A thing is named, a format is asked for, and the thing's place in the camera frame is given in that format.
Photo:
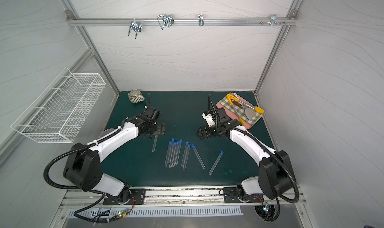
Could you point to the yellow handled metal tongs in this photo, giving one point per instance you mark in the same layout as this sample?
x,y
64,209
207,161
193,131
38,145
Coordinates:
x,y
240,113

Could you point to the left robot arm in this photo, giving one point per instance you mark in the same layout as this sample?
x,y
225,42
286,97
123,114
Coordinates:
x,y
84,161

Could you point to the pink plastic tray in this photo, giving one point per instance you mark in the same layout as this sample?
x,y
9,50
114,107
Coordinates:
x,y
240,110

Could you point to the brown handled metal spatula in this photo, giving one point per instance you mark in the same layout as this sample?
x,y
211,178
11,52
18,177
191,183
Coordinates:
x,y
250,113

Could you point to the striped ceramic cup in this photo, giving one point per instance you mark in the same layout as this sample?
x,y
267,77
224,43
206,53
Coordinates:
x,y
135,96

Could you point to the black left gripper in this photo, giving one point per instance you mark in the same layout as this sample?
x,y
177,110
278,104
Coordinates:
x,y
159,129

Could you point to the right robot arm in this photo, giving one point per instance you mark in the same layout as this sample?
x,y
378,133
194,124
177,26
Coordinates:
x,y
275,178

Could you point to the white slotted cable duct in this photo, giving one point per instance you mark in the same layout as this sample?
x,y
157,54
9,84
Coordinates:
x,y
156,212

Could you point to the purple bowl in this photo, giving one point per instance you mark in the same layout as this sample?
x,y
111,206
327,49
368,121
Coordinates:
x,y
107,132

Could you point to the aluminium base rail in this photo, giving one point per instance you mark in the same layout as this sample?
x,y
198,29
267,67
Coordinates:
x,y
161,196

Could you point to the white wire basket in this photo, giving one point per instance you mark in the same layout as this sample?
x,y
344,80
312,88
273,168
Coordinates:
x,y
57,115

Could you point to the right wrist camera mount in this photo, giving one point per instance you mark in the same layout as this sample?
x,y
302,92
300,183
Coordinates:
x,y
208,118

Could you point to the metal hook clamp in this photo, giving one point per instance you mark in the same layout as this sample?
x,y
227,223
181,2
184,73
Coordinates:
x,y
274,21
165,20
200,20
135,27

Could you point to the green white checkered cloth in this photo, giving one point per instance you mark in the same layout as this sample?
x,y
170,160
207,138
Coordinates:
x,y
240,109

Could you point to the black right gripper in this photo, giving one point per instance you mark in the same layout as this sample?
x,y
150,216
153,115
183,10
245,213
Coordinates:
x,y
205,132

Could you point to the aluminium top rail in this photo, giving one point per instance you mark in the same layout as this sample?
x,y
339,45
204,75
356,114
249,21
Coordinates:
x,y
181,22

